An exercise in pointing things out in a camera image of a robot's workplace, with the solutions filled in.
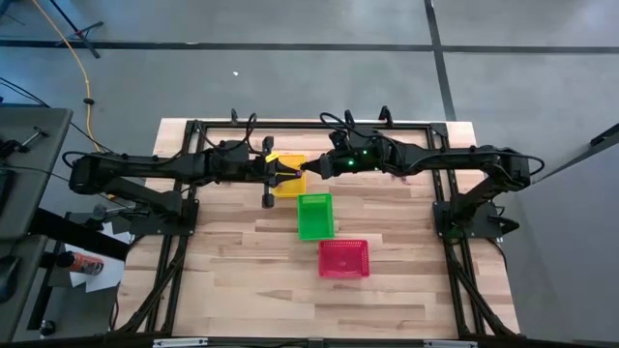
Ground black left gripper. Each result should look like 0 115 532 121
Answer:
247 135 303 210

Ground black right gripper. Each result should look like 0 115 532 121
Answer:
301 152 341 182

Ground yellow plastic basket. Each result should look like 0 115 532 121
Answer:
271 154 308 199

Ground green plastic basket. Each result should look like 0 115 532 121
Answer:
296 192 336 242

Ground red plastic basket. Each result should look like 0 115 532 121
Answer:
317 239 371 279

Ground white paper sheets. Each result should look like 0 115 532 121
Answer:
65 220 135 294

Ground orange and black can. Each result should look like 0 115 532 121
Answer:
54 250 105 276

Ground black desk beam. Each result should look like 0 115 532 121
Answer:
28 207 132 262

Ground black tripod stand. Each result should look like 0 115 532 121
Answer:
47 0 105 60

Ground grey side table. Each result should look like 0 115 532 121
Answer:
0 106 74 339

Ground black clamp tool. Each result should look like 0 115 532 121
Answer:
0 126 49 159

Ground black aluminium table frame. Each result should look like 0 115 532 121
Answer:
115 118 521 339

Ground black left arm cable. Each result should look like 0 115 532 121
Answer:
194 112 258 152

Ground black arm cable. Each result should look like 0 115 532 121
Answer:
194 112 258 152
318 109 388 146

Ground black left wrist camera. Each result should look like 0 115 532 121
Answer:
218 139 251 163

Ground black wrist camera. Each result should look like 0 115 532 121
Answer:
218 139 251 163
330 127 386 152

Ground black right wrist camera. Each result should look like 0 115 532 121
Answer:
330 127 386 152

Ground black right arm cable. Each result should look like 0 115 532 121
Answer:
318 109 388 146

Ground silver metal bracket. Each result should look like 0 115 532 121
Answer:
152 337 210 348
423 339 479 348

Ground yellow cable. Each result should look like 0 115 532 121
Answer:
31 0 117 200

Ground thin black floor cable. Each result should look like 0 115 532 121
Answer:
0 76 151 185

